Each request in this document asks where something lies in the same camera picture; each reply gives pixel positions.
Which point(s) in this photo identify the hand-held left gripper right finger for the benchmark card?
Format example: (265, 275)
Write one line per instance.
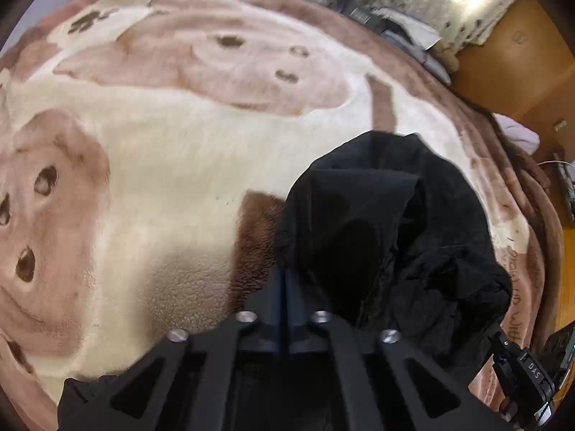
(297, 314)

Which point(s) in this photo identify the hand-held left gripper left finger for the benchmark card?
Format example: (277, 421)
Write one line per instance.
(276, 305)

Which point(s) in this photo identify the black quilted jacket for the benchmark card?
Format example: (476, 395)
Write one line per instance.
(382, 233)

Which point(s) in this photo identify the pile of clothes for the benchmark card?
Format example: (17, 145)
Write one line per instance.
(395, 22)

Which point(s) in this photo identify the brown printed fleece blanket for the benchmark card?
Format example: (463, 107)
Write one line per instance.
(179, 152)

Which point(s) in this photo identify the white cloth on floor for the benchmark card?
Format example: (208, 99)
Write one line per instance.
(516, 132)

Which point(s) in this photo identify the wooden wardrobe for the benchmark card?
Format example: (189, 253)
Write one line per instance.
(507, 76)

